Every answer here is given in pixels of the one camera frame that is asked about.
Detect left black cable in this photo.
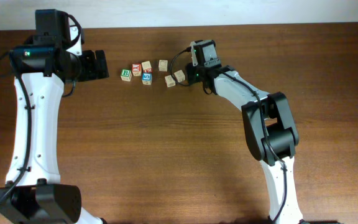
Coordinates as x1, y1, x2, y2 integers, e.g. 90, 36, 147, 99
0, 51, 34, 224

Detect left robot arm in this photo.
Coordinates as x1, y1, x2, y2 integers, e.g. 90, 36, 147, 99
0, 9, 109, 223

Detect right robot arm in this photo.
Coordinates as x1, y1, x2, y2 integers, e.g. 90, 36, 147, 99
186, 40, 304, 223

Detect blue 5 number block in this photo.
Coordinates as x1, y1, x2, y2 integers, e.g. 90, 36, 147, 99
142, 73, 152, 85

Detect red Y letter block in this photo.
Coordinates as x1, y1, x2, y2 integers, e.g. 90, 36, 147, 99
132, 63, 142, 77

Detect wooden block with red side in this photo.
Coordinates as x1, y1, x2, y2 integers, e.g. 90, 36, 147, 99
141, 61, 152, 73

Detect black cable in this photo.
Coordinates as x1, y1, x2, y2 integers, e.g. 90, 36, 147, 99
0, 51, 34, 224
169, 47, 288, 223

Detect right black cable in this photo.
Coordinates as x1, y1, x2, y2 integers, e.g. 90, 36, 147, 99
169, 47, 288, 223

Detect plain wooden engraved block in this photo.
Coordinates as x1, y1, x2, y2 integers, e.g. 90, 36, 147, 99
173, 70, 186, 83

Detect plain wooden apple block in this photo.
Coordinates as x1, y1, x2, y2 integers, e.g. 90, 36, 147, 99
158, 60, 168, 72

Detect green B letter block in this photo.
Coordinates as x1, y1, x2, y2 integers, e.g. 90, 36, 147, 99
120, 69, 132, 82

